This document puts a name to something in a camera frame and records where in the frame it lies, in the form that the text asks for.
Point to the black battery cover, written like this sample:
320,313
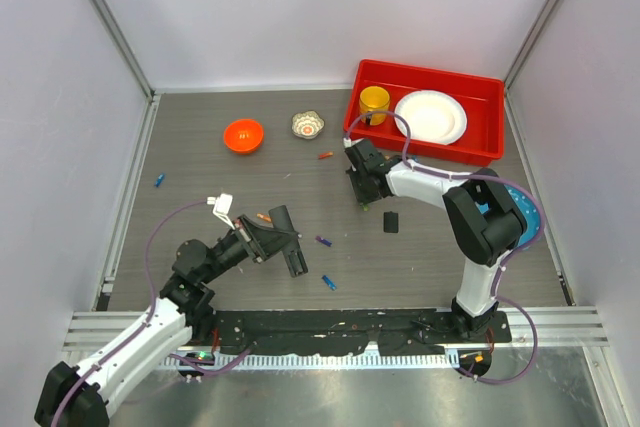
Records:
391,222

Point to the blue battery near front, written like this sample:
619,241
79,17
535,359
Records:
331,285

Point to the blue battery far left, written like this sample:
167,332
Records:
159,180

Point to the black remote control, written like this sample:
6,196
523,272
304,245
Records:
281,221

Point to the blue polka dot plate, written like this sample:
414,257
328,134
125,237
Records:
524,201

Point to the yellow mug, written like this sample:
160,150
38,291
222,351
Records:
374,101

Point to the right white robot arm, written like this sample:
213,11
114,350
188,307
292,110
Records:
486,222

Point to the orange bowl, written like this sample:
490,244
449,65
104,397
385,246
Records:
243,136

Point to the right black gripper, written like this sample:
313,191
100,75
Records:
362,198

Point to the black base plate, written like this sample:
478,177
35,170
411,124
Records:
342,332

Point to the small patterned bowl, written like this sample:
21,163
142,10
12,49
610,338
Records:
307,125

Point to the white paper plate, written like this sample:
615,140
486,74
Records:
431,116

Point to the red plastic bin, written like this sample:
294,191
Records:
481,98

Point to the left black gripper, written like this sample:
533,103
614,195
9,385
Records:
260,242

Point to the purple battery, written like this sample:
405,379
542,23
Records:
323,241

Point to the blue battery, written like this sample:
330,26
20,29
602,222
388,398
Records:
331,285
159,180

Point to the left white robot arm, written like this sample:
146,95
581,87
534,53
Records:
91,392

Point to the white slotted cable duct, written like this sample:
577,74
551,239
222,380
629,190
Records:
369,360

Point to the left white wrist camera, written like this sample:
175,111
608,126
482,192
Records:
220,208

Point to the orange battery near remote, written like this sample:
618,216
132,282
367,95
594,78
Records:
325,155

